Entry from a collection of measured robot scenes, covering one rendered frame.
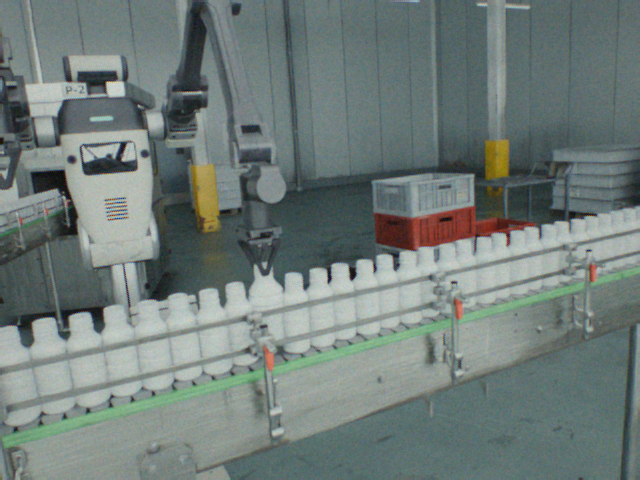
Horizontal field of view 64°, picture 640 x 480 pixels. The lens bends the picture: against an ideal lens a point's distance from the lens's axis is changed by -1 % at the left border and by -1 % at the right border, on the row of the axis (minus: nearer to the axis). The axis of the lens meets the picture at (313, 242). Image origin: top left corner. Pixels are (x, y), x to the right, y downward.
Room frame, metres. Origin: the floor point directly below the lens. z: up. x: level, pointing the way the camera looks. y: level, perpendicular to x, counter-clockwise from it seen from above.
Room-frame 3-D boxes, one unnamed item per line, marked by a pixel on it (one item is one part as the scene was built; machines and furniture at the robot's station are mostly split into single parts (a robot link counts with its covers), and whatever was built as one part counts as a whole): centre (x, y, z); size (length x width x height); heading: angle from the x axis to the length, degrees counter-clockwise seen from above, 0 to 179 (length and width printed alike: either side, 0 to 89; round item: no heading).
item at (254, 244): (1.02, 0.11, 1.22); 0.07 x 0.07 x 0.09; 25
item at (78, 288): (5.03, 2.18, 1.00); 1.60 x 1.30 x 2.00; 7
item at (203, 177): (8.65, 1.75, 0.55); 0.40 x 0.40 x 1.10; 25
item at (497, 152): (10.61, -3.85, 0.55); 0.40 x 0.40 x 1.10; 25
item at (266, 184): (0.99, 0.09, 1.39); 0.12 x 0.09 x 0.12; 25
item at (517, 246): (1.32, -0.53, 1.08); 0.06 x 0.06 x 0.17
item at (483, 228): (3.99, -1.38, 0.55); 0.61 x 0.41 x 0.22; 118
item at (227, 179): (10.84, 1.78, 0.50); 1.24 x 1.03 x 1.00; 118
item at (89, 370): (0.87, 0.42, 1.08); 0.06 x 0.06 x 0.17
